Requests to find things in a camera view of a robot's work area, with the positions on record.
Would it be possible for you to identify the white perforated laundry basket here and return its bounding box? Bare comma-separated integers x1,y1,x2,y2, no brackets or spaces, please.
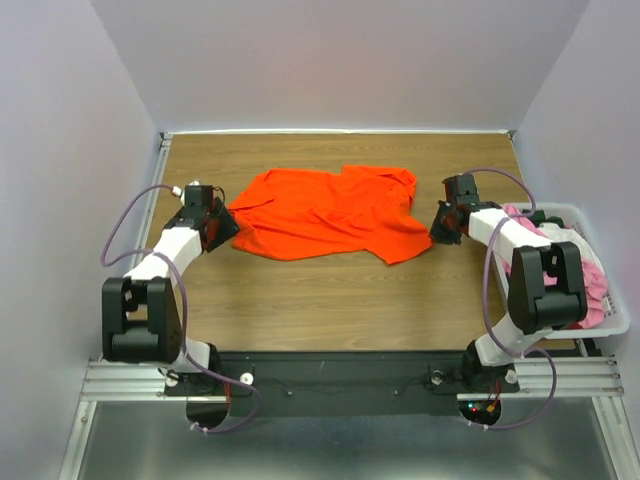
494,202,631,341

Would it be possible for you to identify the white garment in basket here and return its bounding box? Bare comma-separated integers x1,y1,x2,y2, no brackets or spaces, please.
538,223,604,271

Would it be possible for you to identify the dark green garment in basket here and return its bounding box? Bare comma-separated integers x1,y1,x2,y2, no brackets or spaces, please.
529,210,565,228

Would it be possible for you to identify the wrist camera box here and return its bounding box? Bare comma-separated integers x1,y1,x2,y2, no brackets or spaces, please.
170,181,214,209
443,174,479,205

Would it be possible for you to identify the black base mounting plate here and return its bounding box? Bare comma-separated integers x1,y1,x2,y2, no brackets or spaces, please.
164,350,521,429

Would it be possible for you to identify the pink t shirt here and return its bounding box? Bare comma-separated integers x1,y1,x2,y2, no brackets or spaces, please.
516,217,609,330

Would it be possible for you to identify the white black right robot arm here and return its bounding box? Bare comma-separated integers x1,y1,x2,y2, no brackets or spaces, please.
431,200,588,390

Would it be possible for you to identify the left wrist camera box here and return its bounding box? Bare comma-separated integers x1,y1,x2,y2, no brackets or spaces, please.
170,181,214,209

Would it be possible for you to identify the aluminium frame rail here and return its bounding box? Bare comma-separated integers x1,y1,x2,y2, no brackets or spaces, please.
80,357,624,403

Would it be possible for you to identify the orange t shirt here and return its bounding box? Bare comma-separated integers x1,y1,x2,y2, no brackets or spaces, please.
229,165,432,265

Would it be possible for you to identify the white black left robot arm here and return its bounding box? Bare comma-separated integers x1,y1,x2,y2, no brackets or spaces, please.
101,186,239,394

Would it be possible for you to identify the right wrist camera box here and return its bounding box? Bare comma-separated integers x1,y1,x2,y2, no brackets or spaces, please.
443,174,479,205

